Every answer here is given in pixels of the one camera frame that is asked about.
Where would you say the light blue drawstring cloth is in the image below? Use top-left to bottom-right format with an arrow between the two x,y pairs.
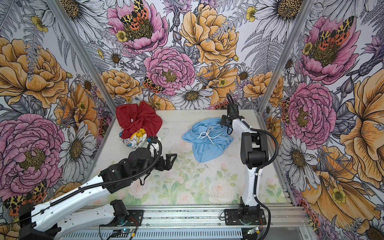
182,118 -> 234,163

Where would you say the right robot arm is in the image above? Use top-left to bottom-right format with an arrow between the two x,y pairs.
220,104 -> 270,226

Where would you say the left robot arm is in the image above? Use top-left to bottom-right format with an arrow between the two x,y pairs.
19,147 -> 177,240

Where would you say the white yellow printed cloth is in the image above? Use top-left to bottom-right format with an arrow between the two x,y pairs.
119,128 -> 147,149

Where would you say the dark red cloth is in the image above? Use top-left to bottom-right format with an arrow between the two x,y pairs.
116,102 -> 163,139

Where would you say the green circuit board left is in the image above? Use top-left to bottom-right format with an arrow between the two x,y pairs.
113,229 -> 135,235

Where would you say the green circuit board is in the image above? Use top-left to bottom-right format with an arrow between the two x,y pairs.
113,229 -> 135,235
247,227 -> 260,235

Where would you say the green circuit board right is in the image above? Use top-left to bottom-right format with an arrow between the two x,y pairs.
247,227 -> 260,235

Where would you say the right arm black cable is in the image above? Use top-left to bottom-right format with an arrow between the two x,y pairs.
226,92 -> 279,240

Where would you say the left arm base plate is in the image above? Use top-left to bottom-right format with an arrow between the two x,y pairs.
101,210 -> 144,227

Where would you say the aluminium front rail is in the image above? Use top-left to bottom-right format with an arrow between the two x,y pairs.
55,205 -> 310,230

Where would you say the white ventilated cable duct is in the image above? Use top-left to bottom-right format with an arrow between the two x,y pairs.
61,228 -> 243,240

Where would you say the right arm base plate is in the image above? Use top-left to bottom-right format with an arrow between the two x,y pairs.
224,209 -> 267,226

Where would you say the right aluminium corner post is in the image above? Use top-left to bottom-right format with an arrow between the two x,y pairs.
257,0 -> 316,114

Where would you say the aluminium corner post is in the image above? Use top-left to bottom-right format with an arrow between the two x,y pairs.
45,0 -> 121,115
257,0 -> 316,114

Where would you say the left aluminium corner post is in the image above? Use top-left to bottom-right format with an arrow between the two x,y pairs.
45,0 -> 121,115

